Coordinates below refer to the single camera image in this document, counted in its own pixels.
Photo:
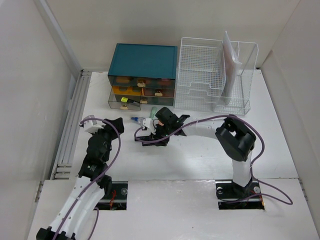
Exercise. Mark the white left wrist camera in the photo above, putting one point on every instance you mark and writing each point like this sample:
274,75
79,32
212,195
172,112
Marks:
90,124

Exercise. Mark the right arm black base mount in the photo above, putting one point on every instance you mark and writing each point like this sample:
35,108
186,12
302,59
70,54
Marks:
231,196

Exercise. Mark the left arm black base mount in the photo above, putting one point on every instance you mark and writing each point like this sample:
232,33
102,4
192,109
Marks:
117,195

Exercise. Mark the yellow cap black highlighter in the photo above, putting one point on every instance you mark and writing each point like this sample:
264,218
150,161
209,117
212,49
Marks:
128,100

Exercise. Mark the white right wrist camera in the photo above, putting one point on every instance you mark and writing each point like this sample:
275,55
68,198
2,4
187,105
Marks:
148,123

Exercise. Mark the white wire mesh file tray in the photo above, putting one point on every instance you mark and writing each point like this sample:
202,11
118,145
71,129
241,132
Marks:
200,80

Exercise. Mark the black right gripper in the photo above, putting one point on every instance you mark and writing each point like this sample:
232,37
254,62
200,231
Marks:
155,135

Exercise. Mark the teal desktop drawer cabinet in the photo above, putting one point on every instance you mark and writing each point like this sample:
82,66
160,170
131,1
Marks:
144,73

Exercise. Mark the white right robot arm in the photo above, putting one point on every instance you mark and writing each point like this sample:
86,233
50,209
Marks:
236,139

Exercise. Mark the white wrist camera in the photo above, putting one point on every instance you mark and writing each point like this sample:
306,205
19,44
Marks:
148,123
90,124

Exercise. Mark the aluminium rail frame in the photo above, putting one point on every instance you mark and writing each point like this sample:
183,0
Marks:
62,162

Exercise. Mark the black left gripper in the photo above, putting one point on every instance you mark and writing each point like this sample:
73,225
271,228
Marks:
108,129

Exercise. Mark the clear mesh zipper pouch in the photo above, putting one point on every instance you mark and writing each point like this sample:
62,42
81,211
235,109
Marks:
232,66

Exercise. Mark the clear staples box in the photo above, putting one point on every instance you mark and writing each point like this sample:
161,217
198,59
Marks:
138,120

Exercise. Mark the clear acrylic file holder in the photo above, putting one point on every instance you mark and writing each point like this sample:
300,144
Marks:
239,101

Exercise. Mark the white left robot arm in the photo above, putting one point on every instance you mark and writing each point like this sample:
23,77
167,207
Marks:
71,219

